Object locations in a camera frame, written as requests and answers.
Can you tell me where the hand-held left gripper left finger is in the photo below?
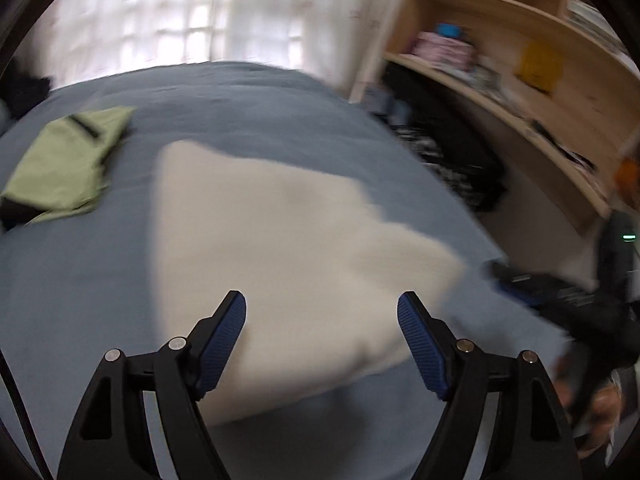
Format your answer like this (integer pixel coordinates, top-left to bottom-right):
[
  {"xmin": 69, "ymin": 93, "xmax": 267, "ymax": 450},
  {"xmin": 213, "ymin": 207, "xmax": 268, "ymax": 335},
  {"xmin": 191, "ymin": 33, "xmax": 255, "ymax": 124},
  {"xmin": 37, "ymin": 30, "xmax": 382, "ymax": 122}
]
[{"xmin": 57, "ymin": 289, "xmax": 247, "ymax": 480}]

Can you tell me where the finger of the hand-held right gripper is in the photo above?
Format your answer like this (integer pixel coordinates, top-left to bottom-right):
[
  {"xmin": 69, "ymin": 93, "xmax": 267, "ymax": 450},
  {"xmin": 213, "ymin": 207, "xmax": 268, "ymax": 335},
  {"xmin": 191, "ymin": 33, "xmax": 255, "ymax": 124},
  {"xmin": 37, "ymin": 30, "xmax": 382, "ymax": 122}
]
[{"xmin": 490, "ymin": 259, "xmax": 553, "ymax": 308}]

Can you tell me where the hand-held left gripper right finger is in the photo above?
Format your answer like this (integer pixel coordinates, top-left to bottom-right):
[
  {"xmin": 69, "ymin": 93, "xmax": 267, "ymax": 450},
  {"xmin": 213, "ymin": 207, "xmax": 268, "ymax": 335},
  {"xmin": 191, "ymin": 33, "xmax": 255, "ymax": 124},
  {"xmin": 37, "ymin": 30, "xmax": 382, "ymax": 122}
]
[{"xmin": 397, "ymin": 290, "xmax": 584, "ymax": 480}]

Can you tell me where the cream fleece garment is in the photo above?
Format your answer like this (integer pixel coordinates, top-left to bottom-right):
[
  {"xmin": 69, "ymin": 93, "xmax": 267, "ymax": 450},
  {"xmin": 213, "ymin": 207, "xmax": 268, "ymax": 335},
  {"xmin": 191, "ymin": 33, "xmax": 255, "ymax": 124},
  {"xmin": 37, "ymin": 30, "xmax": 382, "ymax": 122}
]
[{"xmin": 150, "ymin": 140, "xmax": 469, "ymax": 428}]

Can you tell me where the person's right hand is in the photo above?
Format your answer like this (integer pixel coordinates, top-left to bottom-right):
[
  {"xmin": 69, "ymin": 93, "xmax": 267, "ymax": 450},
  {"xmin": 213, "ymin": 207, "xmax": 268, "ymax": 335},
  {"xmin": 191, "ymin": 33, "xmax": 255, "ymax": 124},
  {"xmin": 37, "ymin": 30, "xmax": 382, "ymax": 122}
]
[{"xmin": 555, "ymin": 352, "xmax": 628, "ymax": 461}]

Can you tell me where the orange object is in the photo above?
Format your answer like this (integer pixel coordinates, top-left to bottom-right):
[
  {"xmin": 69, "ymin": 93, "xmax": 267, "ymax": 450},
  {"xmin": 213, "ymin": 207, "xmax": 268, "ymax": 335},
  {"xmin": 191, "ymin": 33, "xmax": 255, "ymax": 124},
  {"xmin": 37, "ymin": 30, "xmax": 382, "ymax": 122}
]
[{"xmin": 614, "ymin": 159, "xmax": 640, "ymax": 197}]

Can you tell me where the black and white patterned cloth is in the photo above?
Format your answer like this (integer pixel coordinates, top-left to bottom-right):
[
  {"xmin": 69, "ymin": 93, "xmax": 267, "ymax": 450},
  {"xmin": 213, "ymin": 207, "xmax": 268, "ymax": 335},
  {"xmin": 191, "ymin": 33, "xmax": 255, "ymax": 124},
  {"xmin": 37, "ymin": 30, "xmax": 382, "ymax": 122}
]
[{"xmin": 397, "ymin": 125, "xmax": 507, "ymax": 212}]

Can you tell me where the dark cloth pile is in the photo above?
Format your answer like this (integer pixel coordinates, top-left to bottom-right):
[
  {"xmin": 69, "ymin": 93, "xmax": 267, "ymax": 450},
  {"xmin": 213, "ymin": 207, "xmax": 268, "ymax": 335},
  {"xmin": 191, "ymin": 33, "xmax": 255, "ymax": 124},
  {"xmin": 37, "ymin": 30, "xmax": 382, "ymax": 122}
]
[{"xmin": 377, "ymin": 61, "xmax": 507, "ymax": 212}]

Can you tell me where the wooden shelf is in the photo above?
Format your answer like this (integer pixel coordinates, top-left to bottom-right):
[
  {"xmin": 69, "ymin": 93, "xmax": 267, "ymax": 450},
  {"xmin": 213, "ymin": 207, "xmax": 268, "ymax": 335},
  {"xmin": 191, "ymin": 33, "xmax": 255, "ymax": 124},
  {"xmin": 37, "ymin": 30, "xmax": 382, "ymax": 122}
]
[{"xmin": 347, "ymin": 0, "xmax": 640, "ymax": 237}]

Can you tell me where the yellow packet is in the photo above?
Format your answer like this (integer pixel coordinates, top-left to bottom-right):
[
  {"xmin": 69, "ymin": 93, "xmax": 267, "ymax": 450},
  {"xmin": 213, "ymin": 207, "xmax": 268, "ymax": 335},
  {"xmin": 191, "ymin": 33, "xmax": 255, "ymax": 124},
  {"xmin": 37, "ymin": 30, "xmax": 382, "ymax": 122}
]
[{"xmin": 515, "ymin": 41, "xmax": 564, "ymax": 94}]

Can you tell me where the blue-grey bed blanket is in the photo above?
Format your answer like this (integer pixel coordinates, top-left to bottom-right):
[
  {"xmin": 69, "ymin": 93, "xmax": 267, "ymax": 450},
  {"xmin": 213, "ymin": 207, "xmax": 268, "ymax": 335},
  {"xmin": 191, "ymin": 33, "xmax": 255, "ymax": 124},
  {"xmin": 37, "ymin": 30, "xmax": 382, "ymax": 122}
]
[{"xmin": 0, "ymin": 61, "xmax": 573, "ymax": 480}]

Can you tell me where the light green folded garment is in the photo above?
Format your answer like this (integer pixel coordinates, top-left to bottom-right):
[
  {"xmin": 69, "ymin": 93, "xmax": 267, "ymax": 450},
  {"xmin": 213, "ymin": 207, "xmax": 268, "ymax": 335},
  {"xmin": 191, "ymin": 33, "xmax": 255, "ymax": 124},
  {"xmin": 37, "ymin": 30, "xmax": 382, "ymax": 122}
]
[{"xmin": 0, "ymin": 106, "xmax": 137, "ymax": 227}]

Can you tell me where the pink patterned box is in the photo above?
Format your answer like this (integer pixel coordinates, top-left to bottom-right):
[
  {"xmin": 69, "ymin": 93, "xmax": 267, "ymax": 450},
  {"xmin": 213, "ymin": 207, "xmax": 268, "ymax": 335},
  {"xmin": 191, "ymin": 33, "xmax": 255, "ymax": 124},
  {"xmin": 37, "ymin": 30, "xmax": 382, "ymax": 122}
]
[{"xmin": 411, "ymin": 31, "xmax": 475, "ymax": 71}]

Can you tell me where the row of books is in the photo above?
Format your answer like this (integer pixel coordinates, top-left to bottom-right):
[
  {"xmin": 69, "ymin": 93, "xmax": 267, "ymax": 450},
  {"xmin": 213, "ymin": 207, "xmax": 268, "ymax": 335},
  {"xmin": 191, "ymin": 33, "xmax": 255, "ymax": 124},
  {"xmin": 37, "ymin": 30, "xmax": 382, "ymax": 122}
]
[{"xmin": 566, "ymin": 0, "xmax": 628, "ymax": 53}]

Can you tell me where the white patterned curtain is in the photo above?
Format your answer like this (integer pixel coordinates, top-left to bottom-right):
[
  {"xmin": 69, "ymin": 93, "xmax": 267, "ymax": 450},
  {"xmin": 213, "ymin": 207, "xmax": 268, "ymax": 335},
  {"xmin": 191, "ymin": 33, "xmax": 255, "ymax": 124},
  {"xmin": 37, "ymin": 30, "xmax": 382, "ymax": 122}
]
[{"xmin": 40, "ymin": 0, "xmax": 417, "ymax": 103}]

